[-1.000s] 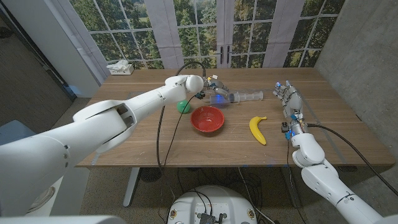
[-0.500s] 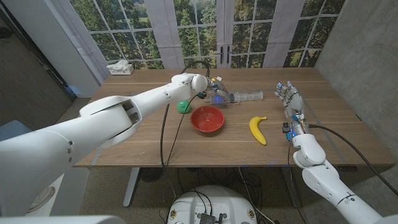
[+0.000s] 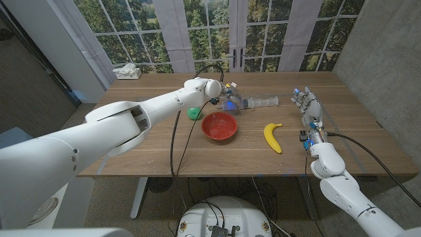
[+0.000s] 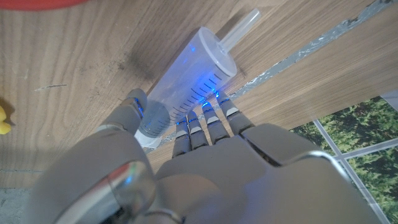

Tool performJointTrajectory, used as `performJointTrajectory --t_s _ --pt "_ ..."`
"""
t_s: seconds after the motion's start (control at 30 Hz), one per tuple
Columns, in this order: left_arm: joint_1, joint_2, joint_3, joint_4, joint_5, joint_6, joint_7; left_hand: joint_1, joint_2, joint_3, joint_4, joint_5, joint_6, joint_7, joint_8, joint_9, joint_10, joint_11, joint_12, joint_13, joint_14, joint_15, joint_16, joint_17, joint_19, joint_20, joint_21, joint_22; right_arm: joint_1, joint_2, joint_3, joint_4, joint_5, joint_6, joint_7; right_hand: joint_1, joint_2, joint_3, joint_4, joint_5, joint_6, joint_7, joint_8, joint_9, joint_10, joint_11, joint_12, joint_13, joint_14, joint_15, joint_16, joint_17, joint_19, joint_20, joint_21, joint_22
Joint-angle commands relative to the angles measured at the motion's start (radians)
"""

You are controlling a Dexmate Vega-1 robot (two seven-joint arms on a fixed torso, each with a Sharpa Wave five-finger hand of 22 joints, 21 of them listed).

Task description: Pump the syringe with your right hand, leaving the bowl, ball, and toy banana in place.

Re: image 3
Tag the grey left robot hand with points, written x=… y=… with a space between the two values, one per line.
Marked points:
x=232 y=98

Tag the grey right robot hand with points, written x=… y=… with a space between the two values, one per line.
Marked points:
x=312 y=110

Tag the large clear plastic syringe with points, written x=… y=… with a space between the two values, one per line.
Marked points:
x=263 y=101

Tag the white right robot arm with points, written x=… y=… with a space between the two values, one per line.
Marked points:
x=338 y=191

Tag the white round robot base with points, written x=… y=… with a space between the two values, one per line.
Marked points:
x=227 y=214

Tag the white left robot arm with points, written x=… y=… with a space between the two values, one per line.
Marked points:
x=108 y=131

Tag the red bowl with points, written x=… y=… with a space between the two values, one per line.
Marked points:
x=219 y=126

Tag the green ball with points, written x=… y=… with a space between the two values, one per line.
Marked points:
x=193 y=113

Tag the yellow toy banana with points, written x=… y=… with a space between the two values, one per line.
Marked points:
x=271 y=136

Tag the dark table leg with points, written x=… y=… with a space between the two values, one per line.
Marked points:
x=308 y=197

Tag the white tissue box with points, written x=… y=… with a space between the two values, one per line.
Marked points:
x=129 y=74

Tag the round black floor fan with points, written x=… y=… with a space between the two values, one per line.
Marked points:
x=160 y=185

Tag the white table leg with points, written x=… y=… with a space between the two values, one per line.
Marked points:
x=138 y=197

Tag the blue-grey seat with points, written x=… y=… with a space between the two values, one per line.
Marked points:
x=13 y=136

